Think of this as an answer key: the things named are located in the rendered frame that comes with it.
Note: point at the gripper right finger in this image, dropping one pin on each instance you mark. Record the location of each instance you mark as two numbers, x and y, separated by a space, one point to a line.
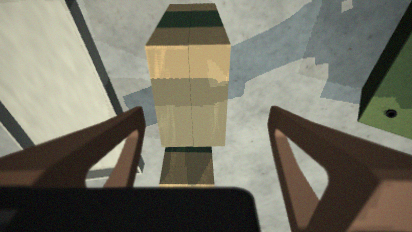
369 185

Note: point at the shallow grey rectangular tray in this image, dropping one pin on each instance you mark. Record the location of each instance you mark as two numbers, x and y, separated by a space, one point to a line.
48 87

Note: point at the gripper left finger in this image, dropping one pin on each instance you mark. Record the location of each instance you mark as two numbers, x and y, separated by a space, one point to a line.
64 162

